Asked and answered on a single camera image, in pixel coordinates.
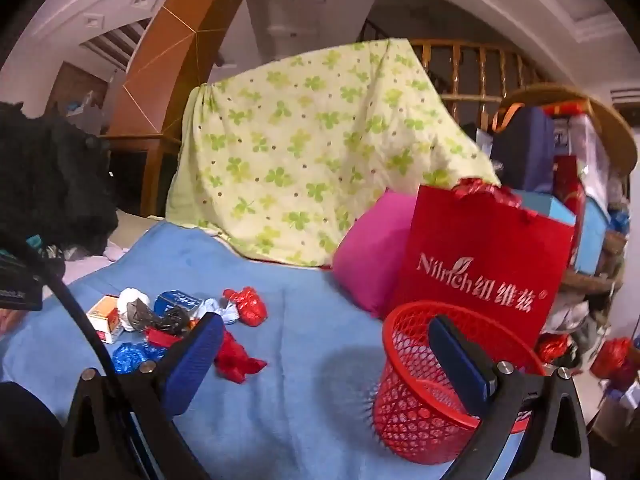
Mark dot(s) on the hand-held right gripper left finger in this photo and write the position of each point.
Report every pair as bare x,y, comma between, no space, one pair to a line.
195,360

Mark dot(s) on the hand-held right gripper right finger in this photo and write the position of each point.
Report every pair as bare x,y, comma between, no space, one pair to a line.
457,365

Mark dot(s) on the small red wrapper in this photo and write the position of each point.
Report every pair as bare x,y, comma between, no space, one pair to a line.
162,337

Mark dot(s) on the red plastic bag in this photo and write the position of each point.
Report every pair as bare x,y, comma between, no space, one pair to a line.
247,307
610,357
235,360
550,347
480,190

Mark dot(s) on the light blue wrapper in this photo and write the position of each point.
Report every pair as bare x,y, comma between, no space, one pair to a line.
220,307

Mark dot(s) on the blue toothpaste box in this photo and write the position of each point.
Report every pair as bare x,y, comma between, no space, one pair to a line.
172,300

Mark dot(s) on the blue foil wrapper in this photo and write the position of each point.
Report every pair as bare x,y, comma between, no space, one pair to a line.
130,355

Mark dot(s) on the red mesh basket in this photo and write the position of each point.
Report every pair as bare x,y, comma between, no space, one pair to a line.
410,410

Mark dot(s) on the dark wrapper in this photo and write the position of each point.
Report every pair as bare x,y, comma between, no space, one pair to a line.
145,317

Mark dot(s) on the orange and white small box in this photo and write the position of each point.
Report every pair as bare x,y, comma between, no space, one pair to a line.
102,317

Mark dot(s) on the white paper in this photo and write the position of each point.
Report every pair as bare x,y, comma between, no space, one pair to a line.
130,297

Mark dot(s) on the pale pink blanket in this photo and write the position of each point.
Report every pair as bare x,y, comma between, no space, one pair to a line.
85,267

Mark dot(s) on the black jacket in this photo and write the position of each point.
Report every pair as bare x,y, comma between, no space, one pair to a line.
50,185

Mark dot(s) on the red paper gift bag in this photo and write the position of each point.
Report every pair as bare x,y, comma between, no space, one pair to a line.
475,250

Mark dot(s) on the beige mattress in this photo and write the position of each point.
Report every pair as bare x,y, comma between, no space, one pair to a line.
130,230

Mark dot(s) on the blue blanket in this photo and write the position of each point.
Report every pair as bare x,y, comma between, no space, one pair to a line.
310,310

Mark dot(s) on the pink pillow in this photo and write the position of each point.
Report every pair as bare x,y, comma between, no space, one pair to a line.
370,260

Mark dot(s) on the red tied plastic bag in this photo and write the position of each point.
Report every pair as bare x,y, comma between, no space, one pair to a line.
480,190

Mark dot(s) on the light blue cardboard box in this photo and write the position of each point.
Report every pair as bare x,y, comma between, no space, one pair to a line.
550,207

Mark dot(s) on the blue plastic storage bin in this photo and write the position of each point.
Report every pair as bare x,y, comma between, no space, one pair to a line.
592,240

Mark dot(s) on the tall red box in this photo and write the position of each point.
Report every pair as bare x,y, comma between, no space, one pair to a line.
570,195

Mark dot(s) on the green clover print blanket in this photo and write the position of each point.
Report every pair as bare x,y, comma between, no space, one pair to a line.
300,160

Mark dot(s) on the clear plastic storage bin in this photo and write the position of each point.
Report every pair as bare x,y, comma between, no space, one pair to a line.
590,155

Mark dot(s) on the orange wooden arch column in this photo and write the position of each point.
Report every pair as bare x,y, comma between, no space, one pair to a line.
165,60

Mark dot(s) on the flat red box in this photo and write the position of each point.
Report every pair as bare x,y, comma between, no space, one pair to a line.
565,108

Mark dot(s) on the round wooden shelf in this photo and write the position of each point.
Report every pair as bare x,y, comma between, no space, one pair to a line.
615,130

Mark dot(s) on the wooden stair railing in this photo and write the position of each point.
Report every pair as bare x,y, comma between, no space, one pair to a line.
480,75

